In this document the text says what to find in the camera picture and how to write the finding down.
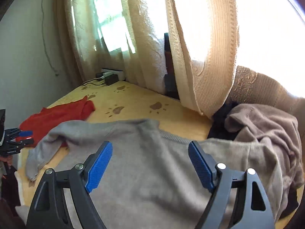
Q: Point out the black garment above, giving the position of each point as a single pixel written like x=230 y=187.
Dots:
x=218 y=130

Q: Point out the black power adapter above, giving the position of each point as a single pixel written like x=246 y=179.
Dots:
x=111 y=79

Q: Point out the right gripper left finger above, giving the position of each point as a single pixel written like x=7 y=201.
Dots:
x=49 y=208

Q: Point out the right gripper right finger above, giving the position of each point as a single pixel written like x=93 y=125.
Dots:
x=251 y=208

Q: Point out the red knit garment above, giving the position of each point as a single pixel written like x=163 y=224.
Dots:
x=41 y=123

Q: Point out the cream ribbed curtain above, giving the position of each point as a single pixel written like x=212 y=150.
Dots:
x=251 y=51

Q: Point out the yellow paw print blanket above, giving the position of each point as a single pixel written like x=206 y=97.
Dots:
x=133 y=104

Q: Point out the cream patterned curtain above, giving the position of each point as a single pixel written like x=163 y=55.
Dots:
x=123 y=35

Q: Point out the light grey knit sweater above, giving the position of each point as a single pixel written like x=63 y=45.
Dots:
x=131 y=174

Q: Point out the white power strip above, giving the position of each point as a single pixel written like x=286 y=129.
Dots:
x=119 y=73

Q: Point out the brownish grey knit garment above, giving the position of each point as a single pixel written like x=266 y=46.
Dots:
x=275 y=151

